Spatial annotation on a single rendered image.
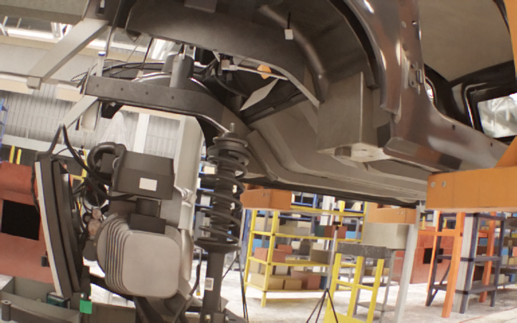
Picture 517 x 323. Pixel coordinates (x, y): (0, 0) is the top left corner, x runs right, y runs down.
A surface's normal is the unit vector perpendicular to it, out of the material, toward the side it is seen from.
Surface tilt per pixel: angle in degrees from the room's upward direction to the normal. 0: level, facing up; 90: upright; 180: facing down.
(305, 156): 104
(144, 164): 79
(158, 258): 90
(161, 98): 90
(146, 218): 90
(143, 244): 90
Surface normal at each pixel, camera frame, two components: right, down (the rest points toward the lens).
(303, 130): 0.16, 0.19
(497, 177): -0.92, -0.17
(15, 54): 0.38, -0.08
